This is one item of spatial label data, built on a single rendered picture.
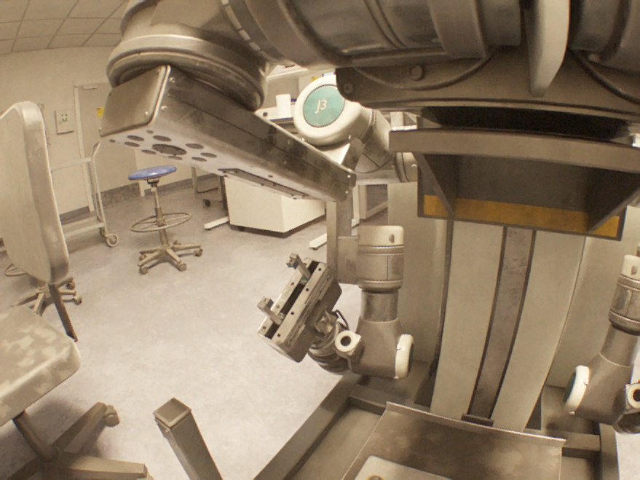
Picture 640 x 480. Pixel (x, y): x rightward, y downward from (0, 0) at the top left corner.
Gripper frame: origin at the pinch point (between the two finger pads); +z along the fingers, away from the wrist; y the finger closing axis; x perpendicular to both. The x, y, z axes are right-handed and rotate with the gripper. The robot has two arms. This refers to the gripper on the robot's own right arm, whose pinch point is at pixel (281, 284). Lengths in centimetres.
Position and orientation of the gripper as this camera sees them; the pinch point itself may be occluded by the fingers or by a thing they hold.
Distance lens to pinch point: 45.0
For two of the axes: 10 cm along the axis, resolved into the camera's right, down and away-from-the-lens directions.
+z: -3.2, -6.1, -7.3
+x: -8.1, -2.3, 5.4
